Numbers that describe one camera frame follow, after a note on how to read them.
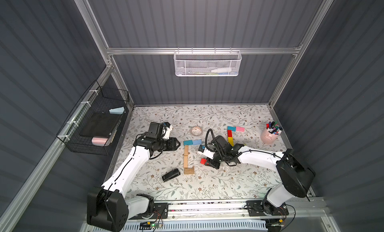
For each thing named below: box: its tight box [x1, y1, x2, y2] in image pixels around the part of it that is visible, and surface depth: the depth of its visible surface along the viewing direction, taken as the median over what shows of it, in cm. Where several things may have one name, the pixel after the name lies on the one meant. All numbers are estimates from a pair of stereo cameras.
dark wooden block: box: [184, 168, 195, 175], surface depth 88 cm
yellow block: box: [228, 137, 235, 147], surface depth 101 cm
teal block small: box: [227, 126, 236, 132], surface depth 107 cm
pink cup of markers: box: [260, 121, 283, 145], surface depth 93 cm
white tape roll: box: [190, 125, 203, 137], surface depth 107 cm
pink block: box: [236, 126, 245, 132], surface depth 107 cm
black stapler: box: [162, 168, 181, 182], surface depth 84 cm
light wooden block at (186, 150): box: [184, 145, 189, 156], surface depth 97 cm
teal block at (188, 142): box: [183, 140, 193, 146], surface depth 101 cm
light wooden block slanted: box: [183, 151, 188, 169], surface depth 93 cm
